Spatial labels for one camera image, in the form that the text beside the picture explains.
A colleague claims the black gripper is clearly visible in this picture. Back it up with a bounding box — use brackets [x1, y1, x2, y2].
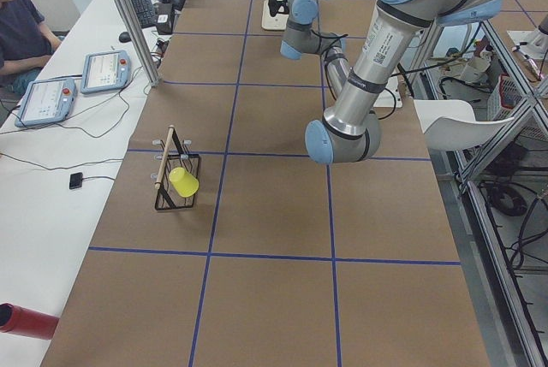
[268, 0, 290, 16]

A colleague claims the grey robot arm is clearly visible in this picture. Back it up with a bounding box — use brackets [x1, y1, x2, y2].
[305, 0, 503, 164]
[267, 0, 350, 99]

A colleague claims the cream rabbit print tray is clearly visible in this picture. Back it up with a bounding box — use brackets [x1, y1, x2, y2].
[261, 0, 289, 32]

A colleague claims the yellow cup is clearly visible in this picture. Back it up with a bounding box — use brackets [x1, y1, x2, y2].
[168, 167, 200, 198]

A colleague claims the black box with label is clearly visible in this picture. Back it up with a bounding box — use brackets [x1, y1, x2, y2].
[155, 3, 175, 35]

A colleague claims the black keyboard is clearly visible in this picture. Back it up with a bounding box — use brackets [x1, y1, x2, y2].
[130, 0, 157, 28]

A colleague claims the black computer mouse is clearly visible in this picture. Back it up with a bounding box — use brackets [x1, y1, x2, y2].
[118, 32, 131, 43]

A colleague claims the teach pendant far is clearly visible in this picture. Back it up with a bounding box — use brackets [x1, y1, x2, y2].
[80, 50, 131, 94]

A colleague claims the teach pendant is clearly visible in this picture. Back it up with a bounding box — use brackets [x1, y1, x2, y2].
[15, 78, 77, 128]
[80, 50, 131, 94]

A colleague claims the white plastic chair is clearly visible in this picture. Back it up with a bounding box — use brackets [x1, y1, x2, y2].
[414, 99, 515, 151]

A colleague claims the white basket with red items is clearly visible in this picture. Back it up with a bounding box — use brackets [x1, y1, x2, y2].
[487, 75, 524, 121]

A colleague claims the teach pendant near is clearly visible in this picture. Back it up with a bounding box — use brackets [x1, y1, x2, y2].
[15, 78, 77, 128]

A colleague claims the seated person dark shirt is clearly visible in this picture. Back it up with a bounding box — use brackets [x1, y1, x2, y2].
[0, 0, 62, 96]

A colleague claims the small black puck device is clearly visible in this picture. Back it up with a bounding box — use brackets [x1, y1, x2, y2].
[68, 172, 84, 190]

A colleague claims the red cylinder container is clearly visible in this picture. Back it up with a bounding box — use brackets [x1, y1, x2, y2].
[1, 303, 59, 340]

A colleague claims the aluminium frame enclosure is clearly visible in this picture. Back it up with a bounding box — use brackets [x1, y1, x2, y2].
[114, 0, 160, 87]

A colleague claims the black wire cup rack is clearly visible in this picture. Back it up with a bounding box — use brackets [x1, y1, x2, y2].
[152, 125, 201, 211]

